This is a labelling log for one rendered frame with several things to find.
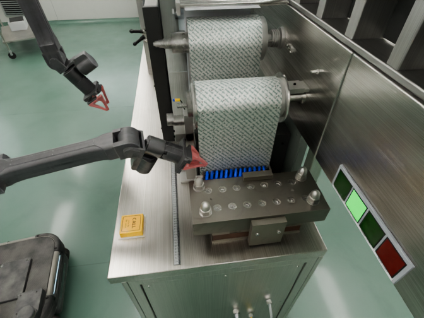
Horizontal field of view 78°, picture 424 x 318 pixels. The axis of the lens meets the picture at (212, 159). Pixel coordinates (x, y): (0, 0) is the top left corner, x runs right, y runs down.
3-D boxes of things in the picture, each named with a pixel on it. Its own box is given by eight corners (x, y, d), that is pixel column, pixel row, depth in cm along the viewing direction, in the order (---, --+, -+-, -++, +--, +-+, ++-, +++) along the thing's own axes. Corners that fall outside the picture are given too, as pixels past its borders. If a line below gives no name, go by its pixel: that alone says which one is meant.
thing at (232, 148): (200, 174, 88) (197, 130, 76) (267, 168, 91) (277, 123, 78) (200, 175, 88) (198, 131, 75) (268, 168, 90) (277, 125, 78)
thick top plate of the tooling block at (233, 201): (189, 193, 88) (188, 181, 84) (304, 181, 92) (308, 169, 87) (193, 236, 76) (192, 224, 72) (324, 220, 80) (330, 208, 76)
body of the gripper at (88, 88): (100, 82, 111) (86, 69, 106) (99, 94, 104) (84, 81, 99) (88, 91, 113) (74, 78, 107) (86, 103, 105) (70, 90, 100)
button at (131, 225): (123, 219, 88) (121, 215, 87) (144, 217, 89) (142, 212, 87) (120, 238, 83) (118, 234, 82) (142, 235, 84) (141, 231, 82)
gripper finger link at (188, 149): (203, 180, 84) (176, 173, 79) (200, 165, 89) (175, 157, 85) (214, 166, 80) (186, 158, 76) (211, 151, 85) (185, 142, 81)
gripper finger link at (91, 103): (114, 100, 115) (97, 84, 108) (114, 108, 110) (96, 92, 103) (102, 108, 116) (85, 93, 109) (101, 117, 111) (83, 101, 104)
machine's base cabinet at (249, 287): (161, 100, 318) (150, 23, 259) (214, 96, 324) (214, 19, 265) (158, 350, 136) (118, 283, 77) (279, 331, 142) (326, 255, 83)
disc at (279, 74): (267, 101, 89) (276, 61, 77) (269, 101, 89) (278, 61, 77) (280, 132, 80) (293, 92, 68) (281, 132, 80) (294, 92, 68)
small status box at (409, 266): (330, 183, 67) (339, 164, 62) (333, 183, 67) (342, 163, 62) (392, 284, 49) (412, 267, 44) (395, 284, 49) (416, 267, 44)
